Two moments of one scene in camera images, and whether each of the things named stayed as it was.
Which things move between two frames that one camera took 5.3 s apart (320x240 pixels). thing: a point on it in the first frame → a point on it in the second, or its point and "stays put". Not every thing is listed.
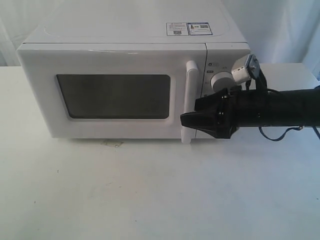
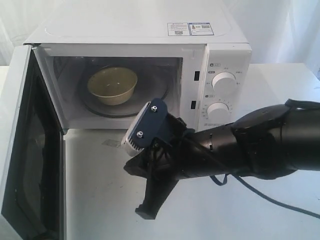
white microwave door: (114, 90) → (33, 197)
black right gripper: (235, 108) → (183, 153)
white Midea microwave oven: (126, 70) stays put
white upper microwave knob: (221, 80) stays put
